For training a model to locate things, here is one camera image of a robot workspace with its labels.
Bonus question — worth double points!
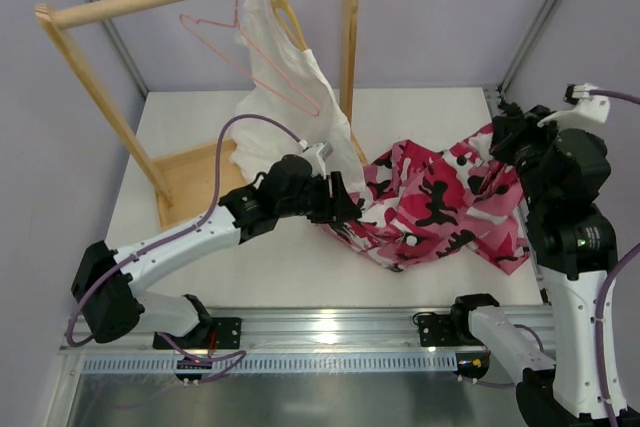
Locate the pink wire hanger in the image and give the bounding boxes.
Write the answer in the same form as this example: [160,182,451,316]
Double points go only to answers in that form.
[179,0,321,118]

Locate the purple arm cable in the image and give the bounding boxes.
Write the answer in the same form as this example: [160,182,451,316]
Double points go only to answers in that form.
[589,89,640,427]
[66,114,309,348]

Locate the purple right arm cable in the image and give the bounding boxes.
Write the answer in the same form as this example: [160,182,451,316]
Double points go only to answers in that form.
[589,89,640,427]

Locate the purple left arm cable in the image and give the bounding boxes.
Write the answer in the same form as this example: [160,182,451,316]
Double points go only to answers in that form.
[66,114,309,348]

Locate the slotted cable duct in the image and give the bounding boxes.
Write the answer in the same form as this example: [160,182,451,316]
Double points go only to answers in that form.
[81,351,458,375]

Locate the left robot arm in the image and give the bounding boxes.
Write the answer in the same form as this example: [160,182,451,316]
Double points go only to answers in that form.
[66,155,361,348]

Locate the wooden clothes rack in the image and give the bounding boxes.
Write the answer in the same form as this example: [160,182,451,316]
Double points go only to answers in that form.
[34,0,359,229]

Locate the wooden hanger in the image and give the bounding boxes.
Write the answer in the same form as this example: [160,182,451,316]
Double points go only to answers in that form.
[271,0,309,51]

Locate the aluminium mounting rail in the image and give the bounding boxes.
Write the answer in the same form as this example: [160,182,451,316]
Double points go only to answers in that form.
[59,306,556,361]

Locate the white t-shirt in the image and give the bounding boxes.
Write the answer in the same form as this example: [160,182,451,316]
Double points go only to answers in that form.
[230,0,365,193]

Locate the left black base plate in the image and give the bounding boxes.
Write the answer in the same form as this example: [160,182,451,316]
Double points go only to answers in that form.
[206,317,242,351]

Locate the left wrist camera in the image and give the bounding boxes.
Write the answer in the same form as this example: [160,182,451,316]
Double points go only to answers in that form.
[300,142,333,177]

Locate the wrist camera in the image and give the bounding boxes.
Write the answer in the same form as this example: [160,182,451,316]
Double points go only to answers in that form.
[537,83,611,131]
[300,142,333,177]

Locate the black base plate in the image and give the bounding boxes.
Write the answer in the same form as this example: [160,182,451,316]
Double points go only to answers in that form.
[412,312,459,347]
[206,317,242,351]

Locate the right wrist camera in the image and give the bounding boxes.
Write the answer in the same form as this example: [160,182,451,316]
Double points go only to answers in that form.
[537,83,611,131]

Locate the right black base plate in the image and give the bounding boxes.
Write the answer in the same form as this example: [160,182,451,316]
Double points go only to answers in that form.
[412,312,459,347]

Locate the pink camouflage trousers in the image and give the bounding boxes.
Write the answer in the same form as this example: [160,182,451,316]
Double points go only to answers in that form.
[323,124,530,275]

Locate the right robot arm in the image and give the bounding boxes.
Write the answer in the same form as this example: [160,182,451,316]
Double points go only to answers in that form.
[452,102,639,426]

